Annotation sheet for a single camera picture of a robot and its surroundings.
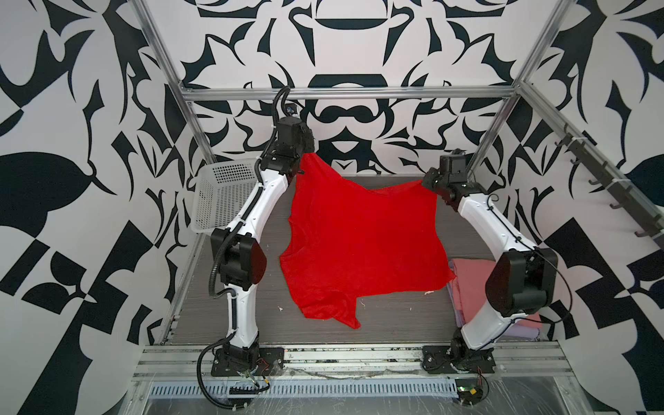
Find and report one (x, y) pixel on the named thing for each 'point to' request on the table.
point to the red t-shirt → (347, 239)
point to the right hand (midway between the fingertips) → (432, 171)
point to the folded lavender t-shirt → (514, 331)
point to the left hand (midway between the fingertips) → (302, 122)
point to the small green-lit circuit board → (469, 392)
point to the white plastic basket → (220, 189)
